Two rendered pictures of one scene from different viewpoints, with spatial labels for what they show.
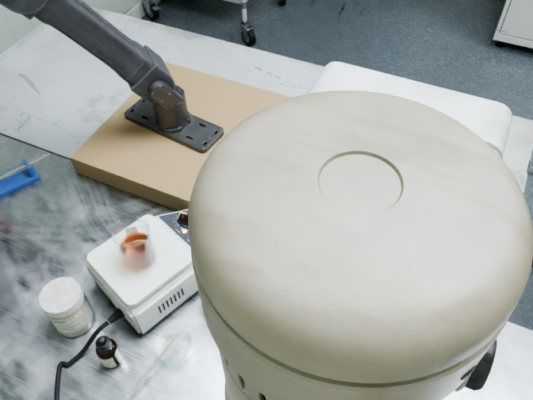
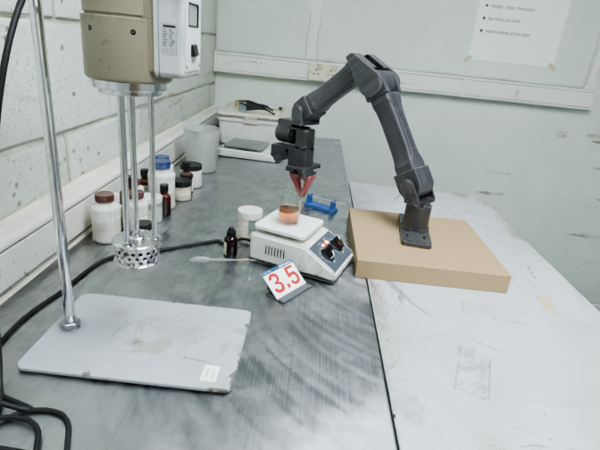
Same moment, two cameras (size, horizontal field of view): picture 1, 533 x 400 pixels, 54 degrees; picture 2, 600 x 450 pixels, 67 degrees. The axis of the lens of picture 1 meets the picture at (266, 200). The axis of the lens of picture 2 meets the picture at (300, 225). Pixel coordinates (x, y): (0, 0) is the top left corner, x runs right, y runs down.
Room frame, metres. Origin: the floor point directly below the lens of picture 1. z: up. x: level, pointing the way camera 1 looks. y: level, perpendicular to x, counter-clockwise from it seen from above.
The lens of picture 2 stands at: (0.05, -0.65, 1.35)
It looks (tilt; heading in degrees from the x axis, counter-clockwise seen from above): 22 degrees down; 64
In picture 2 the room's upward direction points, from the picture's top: 6 degrees clockwise
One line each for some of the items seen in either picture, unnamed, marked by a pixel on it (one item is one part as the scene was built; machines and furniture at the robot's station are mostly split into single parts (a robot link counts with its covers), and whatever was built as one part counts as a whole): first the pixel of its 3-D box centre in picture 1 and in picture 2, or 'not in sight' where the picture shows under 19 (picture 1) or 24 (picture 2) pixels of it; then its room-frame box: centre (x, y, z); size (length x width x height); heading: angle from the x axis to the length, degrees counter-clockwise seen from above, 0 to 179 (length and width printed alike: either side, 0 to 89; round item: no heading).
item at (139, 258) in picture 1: (136, 245); (289, 207); (0.43, 0.19, 1.02); 0.06 x 0.05 x 0.08; 48
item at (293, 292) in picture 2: not in sight; (287, 280); (0.38, 0.06, 0.92); 0.09 x 0.06 x 0.04; 29
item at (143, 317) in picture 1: (159, 263); (298, 245); (0.45, 0.17, 0.94); 0.22 x 0.13 x 0.08; 133
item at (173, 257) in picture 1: (140, 258); (289, 223); (0.43, 0.19, 0.98); 0.12 x 0.12 x 0.01; 43
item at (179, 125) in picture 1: (170, 109); (416, 217); (0.77, 0.18, 0.98); 0.20 x 0.07 x 0.08; 57
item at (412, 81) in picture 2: not in sight; (403, 80); (1.48, 1.30, 1.23); 1.90 x 0.06 x 0.10; 154
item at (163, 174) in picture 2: not in sight; (162, 183); (0.21, 0.56, 0.96); 0.07 x 0.07 x 0.13
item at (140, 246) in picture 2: not in sight; (134, 176); (0.10, -0.03, 1.17); 0.07 x 0.07 x 0.25
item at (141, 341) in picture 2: not in sight; (147, 337); (0.11, -0.03, 0.91); 0.30 x 0.20 x 0.01; 154
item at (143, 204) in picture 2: not in sight; (136, 211); (0.13, 0.40, 0.95); 0.06 x 0.06 x 0.10
